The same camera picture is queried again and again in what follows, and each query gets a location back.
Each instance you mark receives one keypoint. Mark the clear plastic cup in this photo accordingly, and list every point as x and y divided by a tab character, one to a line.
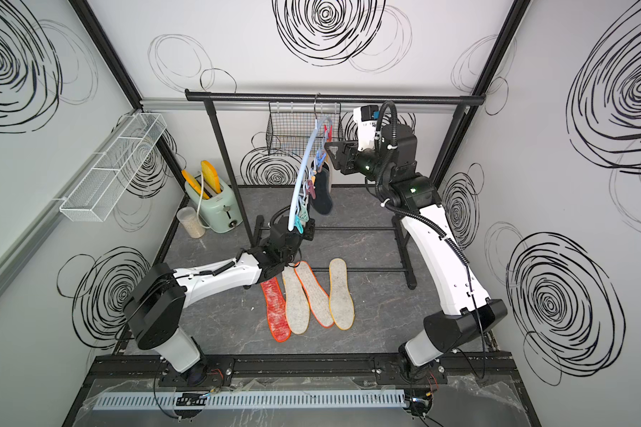
189	219

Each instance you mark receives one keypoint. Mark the black wire wall basket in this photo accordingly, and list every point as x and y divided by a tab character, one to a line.
287	132

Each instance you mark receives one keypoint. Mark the red insole orange trim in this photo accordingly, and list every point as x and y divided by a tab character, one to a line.
276	310

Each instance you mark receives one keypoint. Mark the aluminium wall rail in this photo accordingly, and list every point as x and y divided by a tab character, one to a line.
168	105

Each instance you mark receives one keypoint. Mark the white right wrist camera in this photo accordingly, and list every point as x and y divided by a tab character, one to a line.
365	119

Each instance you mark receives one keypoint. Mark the white wire wall shelf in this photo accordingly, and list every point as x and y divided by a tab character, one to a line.
129	163

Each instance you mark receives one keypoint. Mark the blue clothespin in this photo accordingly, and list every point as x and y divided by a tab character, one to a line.
319	160

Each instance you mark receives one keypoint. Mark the white insole yellow trim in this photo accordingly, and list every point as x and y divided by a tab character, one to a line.
341	304

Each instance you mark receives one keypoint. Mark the mint green toaster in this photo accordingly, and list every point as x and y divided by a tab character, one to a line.
221	212

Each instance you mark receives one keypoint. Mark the purple clothespin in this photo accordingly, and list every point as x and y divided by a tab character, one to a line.
310	188

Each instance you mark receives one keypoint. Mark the mint green clothespin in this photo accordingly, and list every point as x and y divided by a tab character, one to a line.
302	211

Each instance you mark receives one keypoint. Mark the red clothespin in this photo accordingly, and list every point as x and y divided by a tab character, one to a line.
327	133

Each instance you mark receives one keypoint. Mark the teal clothespin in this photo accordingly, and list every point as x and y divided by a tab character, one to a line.
300	222

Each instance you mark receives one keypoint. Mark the white insole orange trim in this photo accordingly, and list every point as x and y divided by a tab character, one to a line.
317	297
297	307

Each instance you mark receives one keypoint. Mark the light blue arc hanger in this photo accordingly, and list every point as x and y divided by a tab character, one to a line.
306	170

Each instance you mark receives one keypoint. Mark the black corner frame post left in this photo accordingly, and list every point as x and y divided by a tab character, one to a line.
97	34

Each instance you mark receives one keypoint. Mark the dark grey felt insole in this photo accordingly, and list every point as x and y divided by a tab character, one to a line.
322	203

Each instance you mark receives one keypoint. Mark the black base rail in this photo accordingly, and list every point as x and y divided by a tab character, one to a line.
376	368

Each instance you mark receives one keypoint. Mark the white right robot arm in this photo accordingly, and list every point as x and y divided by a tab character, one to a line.
467	311

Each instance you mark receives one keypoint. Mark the black corner frame post right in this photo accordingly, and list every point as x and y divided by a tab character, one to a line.
463	116

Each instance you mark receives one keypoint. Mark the grey slotted cable duct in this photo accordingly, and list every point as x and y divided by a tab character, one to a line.
174	401

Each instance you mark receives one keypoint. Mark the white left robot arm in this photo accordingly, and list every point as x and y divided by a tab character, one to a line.
154	308

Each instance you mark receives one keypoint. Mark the black corner frame post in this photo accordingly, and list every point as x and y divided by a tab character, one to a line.
97	34
463	116

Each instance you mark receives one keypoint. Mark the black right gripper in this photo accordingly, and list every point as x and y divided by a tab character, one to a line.
349	155

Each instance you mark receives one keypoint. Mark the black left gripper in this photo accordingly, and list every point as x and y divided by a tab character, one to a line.
308	230

